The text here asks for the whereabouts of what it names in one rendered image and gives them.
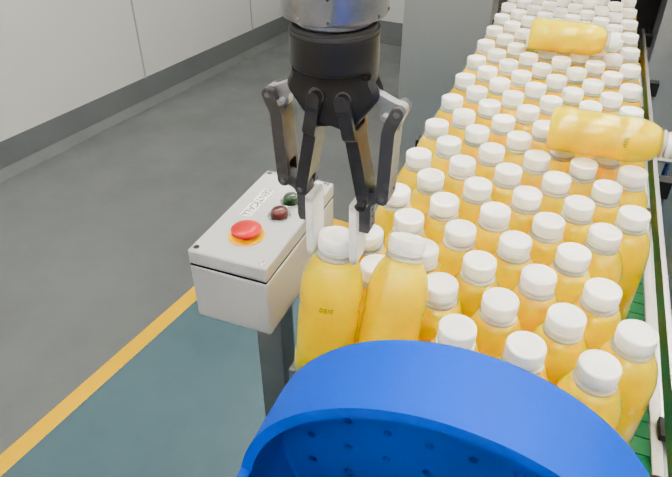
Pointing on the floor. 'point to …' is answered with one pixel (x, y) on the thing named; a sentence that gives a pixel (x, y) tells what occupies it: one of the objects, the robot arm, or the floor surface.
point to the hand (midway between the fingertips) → (335, 225)
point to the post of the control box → (276, 358)
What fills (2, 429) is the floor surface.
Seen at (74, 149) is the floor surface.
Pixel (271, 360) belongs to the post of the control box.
